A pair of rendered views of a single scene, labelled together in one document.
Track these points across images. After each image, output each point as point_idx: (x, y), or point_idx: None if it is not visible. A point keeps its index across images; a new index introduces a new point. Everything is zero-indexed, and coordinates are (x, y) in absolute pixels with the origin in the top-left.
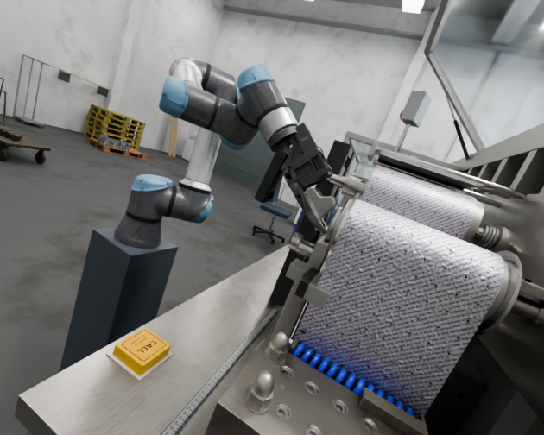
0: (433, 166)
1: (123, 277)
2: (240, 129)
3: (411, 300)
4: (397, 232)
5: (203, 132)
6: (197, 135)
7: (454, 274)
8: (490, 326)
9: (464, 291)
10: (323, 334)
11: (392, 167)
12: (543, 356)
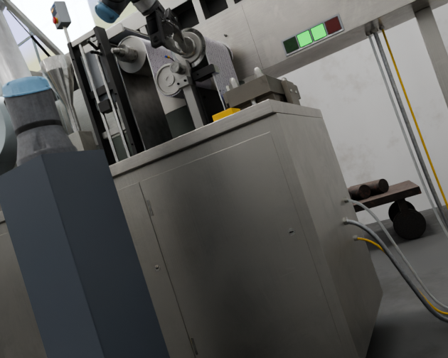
0: (142, 33)
1: (110, 177)
2: (126, 2)
3: (222, 60)
4: (206, 37)
5: (6, 29)
6: (0, 35)
7: (221, 46)
8: (232, 60)
9: (225, 50)
10: (222, 87)
11: (114, 45)
12: (237, 65)
